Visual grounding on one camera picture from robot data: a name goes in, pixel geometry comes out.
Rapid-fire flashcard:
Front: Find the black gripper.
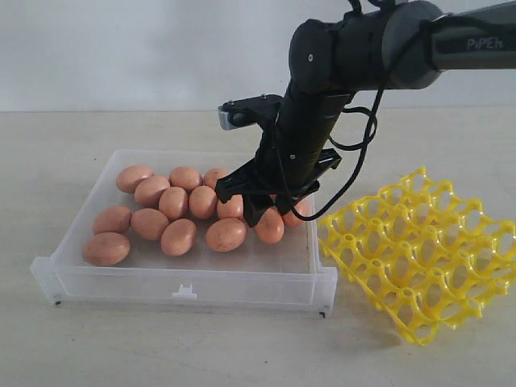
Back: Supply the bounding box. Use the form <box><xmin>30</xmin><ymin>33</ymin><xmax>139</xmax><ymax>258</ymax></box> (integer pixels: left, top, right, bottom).
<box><xmin>215</xmin><ymin>82</ymin><xmax>351</xmax><ymax>228</ymax></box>

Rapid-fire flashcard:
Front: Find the brown egg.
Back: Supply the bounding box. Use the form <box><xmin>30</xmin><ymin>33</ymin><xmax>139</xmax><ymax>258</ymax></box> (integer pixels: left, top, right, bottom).
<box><xmin>92</xmin><ymin>206</ymin><xmax>132</xmax><ymax>235</ymax></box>
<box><xmin>158</xmin><ymin>186</ymin><xmax>189</xmax><ymax>222</ymax></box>
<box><xmin>189</xmin><ymin>185</ymin><xmax>218</xmax><ymax>220</ymax></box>
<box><xmin>169</xmin><ymin>165</ymin><xmax>203</xmax><ymax>193</ymax></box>
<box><xmin>131</xmin><ymin>208</ymin><xmax>169</xmax><ymax>241</ymax></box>
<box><xmin>115</xmin><ymin>164</ymin><xmax>154</xmax><ymax>194</ymax></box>
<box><xmin>254</xmin><ymin>208</ymin><xmax>285</xmax><ymax>244</ymax></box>
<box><xmin>203</xmin><ymin>168</ymin><xmax>229</xmax><ymax>189</ymax></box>
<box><xmin>216</xmin><ymin>194</ymin><xmax>243</xmax><ymax>219</ymax></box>
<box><xmin>206</xmin><ymin>218</ymin><xmax>248</xmax><ymax>252</ymax></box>
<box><xmin>82</xmin><ymin>232</ymin><xmax>131</xmax><ymax>267</ymax></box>
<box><xmin>160</xmin><ymin>218</ymin><xmax>197</xmax><ymax>256</ymax></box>
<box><xmin>282</xmin><ymin>198</ymin><xmax>312</xmax><ymax>227</ymax></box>

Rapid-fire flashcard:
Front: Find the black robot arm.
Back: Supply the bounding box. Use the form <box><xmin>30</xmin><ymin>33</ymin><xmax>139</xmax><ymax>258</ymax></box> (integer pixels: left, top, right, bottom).
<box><xmin>215</xmin><ymin>1</ymin><xmax>515</xmax><ymax>227</ymax></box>

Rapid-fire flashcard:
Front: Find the clear plastic drawer bin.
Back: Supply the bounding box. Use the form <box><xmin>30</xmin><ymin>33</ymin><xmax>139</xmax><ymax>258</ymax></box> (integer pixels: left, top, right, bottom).
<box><xmin>31</xmin><ymin>149</ymin><xmax>338</xmax><ymax>317</ymax></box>

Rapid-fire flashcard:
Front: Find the brown egg second row left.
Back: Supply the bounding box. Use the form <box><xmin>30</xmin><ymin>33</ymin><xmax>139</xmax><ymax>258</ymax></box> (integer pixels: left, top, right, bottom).
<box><xmin>134</xmin><ymin>175</ymin><xmax>170</xmax><ymax>207</ymax></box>

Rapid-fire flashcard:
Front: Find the yellow plastic egg tray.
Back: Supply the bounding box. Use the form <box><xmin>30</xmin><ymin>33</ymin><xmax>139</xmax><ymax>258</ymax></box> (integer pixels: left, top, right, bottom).
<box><xmin>318</xmin><ymin>169</ymin><xmax>515</xmax><ymax>345</ymax></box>

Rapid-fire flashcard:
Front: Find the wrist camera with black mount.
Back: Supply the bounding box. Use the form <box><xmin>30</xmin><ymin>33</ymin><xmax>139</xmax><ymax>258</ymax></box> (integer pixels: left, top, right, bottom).
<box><xmin>218</xmin><ymin>94</ymin><xmax>283</xmax><ymax>131</ymax></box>

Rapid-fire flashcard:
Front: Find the black cable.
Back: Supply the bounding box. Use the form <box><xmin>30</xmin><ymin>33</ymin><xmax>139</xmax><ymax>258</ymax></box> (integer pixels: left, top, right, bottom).
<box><xmin>264</xmin><ymin>0</ymin><xmax>460</xmax><ymax>223</ymax></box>

